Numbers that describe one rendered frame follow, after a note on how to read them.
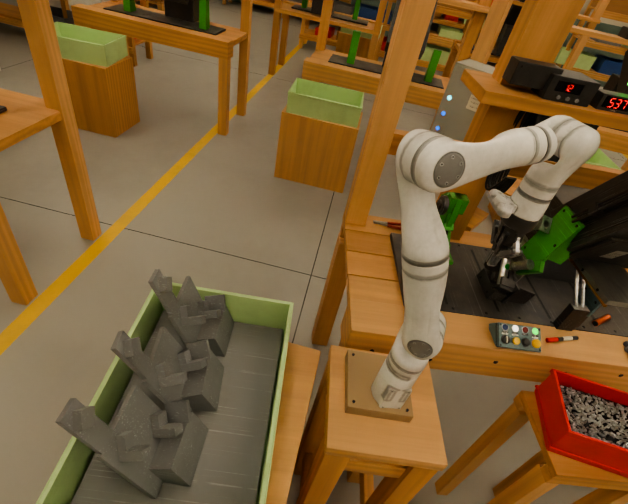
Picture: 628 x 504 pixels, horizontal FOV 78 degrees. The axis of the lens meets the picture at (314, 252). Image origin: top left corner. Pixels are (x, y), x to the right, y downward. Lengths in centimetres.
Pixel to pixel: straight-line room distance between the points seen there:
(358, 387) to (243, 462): 36
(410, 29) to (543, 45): 43
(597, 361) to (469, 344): 45
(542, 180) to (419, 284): 33
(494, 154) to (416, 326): 38
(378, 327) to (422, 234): 59
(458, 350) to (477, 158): 82
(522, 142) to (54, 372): 215
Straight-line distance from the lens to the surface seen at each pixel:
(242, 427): 110
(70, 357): 236
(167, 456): 100
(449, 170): 67
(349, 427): 114
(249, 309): 123
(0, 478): 214
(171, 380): 98
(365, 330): 127
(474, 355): 143
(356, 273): 147
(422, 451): 118
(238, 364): 119
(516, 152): 78
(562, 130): 90
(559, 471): 143
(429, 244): 76
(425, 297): 82
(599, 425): 148
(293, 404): 120
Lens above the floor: 184
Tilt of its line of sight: 40 degrees down
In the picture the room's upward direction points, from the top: 13 degrees clockwise
